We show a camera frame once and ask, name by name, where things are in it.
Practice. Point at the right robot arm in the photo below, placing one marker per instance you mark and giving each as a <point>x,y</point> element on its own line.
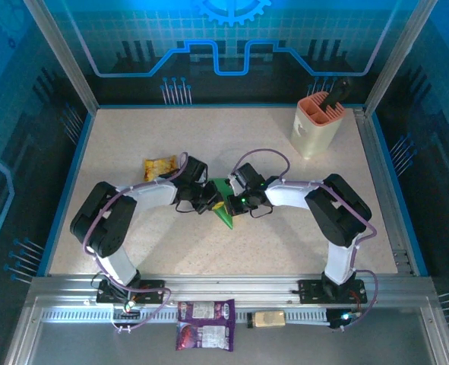
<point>338,213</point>

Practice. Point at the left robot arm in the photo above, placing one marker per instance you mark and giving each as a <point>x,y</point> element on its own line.
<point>102,220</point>

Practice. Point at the yellow snack bag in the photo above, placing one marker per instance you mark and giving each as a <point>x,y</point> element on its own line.
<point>155,167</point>

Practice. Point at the cream knife holder orange top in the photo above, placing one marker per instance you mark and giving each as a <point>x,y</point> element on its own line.
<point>311,135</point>

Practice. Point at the purple snack packet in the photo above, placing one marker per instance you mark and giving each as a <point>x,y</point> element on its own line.
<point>205,336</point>
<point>205,311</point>

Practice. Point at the tan rectangular packet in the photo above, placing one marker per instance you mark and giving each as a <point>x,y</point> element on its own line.
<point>269,319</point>

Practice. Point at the small circuit board with LED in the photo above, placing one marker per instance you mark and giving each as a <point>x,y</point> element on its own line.
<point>343,317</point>
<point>127,307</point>

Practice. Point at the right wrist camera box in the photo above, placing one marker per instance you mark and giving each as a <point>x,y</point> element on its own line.
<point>234,181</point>

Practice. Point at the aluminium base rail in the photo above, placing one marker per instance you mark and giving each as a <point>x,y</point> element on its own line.
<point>228,285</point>

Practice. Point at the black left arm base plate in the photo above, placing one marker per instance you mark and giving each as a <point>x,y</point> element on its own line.
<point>152,294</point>

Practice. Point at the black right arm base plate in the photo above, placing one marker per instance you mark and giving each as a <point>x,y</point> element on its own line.
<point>311,292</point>

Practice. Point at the aluminium side rail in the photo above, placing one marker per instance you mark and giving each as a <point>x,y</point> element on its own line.
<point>381,182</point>

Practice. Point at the aluminium frame post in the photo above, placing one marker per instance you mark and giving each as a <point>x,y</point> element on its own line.
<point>398,57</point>
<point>62,57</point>

